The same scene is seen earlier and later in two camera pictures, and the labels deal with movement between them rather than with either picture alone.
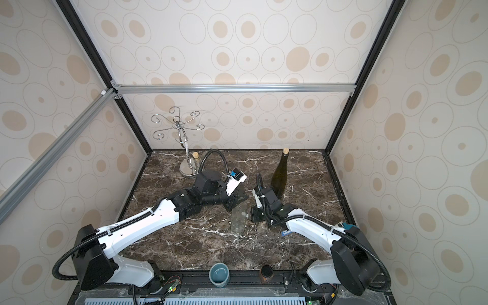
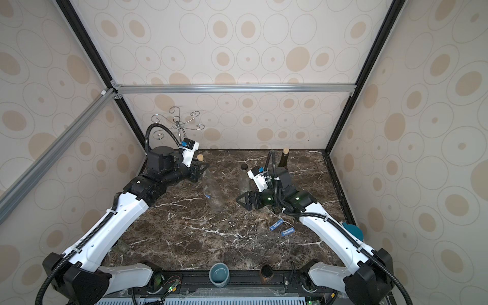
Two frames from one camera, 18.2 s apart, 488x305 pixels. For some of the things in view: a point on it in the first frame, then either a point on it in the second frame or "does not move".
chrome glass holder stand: [188, 168] does not move
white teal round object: [349, 226] does not move
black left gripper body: [221, 197] -> [184, 172]
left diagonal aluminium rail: [38, 167] does not move
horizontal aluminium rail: [264, 88] does not move
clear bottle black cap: [238, 218] -> [245, 183]
